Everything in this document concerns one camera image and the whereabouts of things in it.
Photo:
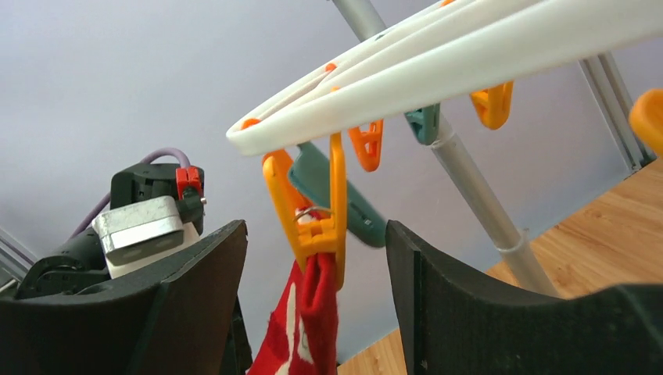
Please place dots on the orange clothes peg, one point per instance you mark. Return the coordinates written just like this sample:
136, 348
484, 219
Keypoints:
367, 144

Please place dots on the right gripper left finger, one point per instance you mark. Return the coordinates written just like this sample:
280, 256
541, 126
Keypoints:
173, 316

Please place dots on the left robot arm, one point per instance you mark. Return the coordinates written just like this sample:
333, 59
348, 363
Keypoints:
80, 263

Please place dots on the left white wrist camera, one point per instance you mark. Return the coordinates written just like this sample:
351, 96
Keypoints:
136, 235

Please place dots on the white round sock hanger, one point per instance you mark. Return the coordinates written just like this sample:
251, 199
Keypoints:
440, 53

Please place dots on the yellow clothes peg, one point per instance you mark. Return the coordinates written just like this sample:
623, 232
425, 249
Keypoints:
311, 229

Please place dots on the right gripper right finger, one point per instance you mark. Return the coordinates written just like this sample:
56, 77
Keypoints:
455, 319

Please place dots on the white grey drying rack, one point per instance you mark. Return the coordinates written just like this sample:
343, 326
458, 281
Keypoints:
511, 242

